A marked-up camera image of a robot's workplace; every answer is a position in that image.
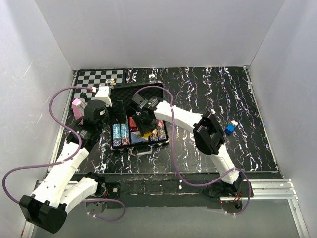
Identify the red playing card deck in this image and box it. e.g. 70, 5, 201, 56
129, 117, 137, 128

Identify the blue playing card deck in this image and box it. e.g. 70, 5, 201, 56
130, 131, 149, 144

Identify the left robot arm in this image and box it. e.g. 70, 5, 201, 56
19, 99, 113, 234

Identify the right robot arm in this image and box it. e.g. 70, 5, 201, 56
129, 94, 243, 197

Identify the purple and red chip column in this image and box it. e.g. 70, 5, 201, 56
157, 120, 167, 140

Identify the red and yellow chip column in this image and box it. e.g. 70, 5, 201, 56
149, 133, 159, 142

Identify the black poker chip case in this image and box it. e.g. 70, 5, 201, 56
110, 82, 169, 156

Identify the pink wedge box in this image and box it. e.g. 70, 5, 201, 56
71, 98, 86, 120

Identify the checkerboard mat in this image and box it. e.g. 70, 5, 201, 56
73, 69, 125, 89

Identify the blue and white block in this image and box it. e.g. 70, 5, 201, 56
224, 120, 238, 135

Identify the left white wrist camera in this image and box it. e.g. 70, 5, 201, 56
91, 86, 112, 107

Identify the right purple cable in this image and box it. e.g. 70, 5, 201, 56
132, 85, 253, 215

